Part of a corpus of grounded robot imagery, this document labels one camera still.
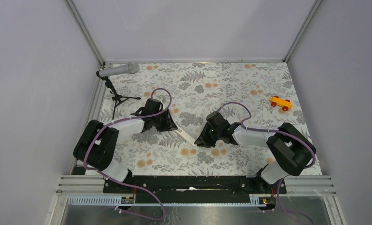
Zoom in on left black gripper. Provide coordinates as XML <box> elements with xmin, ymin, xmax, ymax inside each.
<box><xmin>152</xmin><ymin>109</ymin><xmax>177</xmax><ymax>133</ymax></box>

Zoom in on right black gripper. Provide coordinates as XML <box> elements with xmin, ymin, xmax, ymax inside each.
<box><xmin>194</xmin><ymin>122</ymin><xmax>221</xmax><ymax>148</ymax></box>

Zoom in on white remote control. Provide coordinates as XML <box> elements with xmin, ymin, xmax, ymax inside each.
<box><xmin>175</xmin><ymin>127</ymin><xmax>195</xmax><ymax>145</ymax></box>

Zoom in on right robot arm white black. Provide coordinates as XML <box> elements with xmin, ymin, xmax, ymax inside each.
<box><xmin>194</xmin><ymin>112</ymin><xmax>316</xmax><ymax>193</ymax></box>

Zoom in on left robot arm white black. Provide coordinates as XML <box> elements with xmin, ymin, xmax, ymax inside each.
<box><xmin>73</xmin><ymin>98</ymin><xmax>178</xmax><ymax>193</ymax></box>

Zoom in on black microphone tripod stand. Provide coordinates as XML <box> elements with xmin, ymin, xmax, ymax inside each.
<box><xmin>100</xmin><ymin>77</ymin><xmax>141</xmax><ymax>119</ymax></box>

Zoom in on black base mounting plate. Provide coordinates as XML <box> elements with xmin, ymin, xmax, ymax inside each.
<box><xmin>103</xmin><ymin>175</ymin><xmax>287</xmax><ymax>204</ymax></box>

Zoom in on grey microphone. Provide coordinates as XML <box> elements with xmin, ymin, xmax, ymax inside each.
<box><xmin>96</xmin><ymin>62</ymin><xmax>140</xmax><ymax>78</ymax></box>

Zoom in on floral patterned table mat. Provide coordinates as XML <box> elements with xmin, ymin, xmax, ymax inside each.
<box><xmin>98</xmin><ymin>62</ymin><xmax>309</xmax><ymax>176</ymax></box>

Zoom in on yellow toy car red wheels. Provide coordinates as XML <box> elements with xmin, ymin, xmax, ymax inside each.
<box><xmin>270</xmin><ymin>96</ymin><xmax>293</xmax><ymax>112</ymax></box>

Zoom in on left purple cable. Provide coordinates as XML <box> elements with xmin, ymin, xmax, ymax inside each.
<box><xmin>82</xmin><ymin>88</ymin><xmax>173</xmax><ymax>221</ymax></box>

